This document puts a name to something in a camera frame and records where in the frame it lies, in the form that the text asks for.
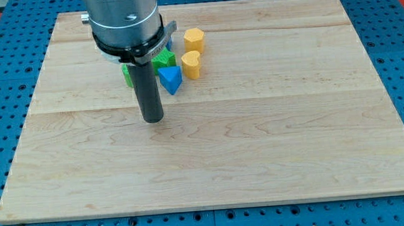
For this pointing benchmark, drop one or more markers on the wooden board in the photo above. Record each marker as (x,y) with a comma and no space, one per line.
(288,108)

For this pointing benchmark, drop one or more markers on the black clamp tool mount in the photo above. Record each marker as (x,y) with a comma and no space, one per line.
(135,44)

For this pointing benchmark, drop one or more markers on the yellow heart block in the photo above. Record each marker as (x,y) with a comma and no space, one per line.
(191,64)

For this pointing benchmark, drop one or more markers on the blue triangle block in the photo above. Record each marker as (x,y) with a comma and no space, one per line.
(170,78)

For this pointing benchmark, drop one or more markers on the blue block behind arm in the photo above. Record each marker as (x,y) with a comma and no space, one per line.
(169,44)

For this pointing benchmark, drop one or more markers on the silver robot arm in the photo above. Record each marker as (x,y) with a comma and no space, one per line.
(119,13)

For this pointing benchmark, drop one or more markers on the green star block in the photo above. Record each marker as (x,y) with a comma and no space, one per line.
(164,59)

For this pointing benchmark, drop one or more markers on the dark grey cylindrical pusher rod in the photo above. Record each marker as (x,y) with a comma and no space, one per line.
(146,91)

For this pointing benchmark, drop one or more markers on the green block behind rod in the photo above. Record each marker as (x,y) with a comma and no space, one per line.
(126,74)

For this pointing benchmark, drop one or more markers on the yellow hexagon block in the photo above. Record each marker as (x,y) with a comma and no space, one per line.
(194,39)

